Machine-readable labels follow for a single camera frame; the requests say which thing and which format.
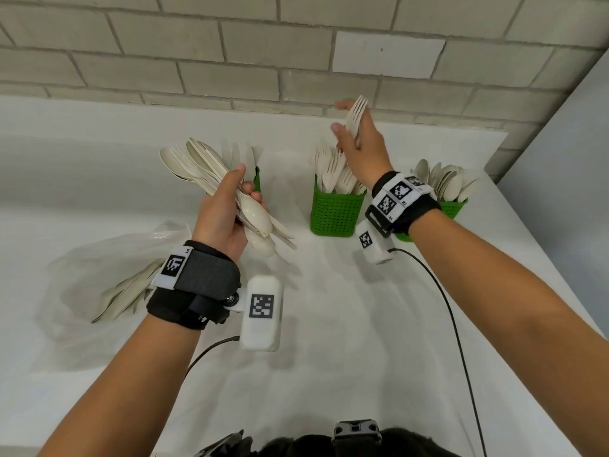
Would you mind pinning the black wrist band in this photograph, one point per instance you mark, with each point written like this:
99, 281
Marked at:
209, 280
418, 214

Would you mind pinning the person's left hand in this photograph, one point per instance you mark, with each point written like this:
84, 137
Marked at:
219, 218

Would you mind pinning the bunch of white plastic knives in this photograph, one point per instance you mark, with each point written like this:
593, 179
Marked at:
247, 154

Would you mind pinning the person's left forearm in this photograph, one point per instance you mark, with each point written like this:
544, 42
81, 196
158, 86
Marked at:
114, 395

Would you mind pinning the black right wrist band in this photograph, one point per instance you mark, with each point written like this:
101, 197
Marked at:
418, 214

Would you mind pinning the handful of white plastic forks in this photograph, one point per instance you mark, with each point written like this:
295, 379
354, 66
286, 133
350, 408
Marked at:
356, 116

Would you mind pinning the black harness buckle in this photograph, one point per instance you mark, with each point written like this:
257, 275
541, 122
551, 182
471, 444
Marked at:
223, 445
357, 430

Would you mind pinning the person's right hand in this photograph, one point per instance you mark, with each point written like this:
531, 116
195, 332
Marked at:
371, 157

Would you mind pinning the black left wrist band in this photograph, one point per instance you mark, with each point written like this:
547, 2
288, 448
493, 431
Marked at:
209, 280

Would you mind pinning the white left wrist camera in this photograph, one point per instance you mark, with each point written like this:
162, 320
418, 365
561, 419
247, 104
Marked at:
259, 335

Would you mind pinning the bunch of white plastic spoons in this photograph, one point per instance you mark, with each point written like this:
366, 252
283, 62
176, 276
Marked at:
449, 183

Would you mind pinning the bunch of white plastic forks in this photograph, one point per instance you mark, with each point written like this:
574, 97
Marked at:
333, 171

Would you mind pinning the clear plastic bag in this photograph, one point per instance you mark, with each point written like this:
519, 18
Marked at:
81, 280

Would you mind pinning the person's black clothing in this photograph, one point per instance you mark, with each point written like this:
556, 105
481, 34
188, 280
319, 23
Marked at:
304, 447

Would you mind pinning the person's right forearm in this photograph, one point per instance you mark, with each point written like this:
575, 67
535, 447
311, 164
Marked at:
514, 309

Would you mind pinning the handful of white plastic cutlery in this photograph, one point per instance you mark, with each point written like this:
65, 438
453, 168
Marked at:
200, 161

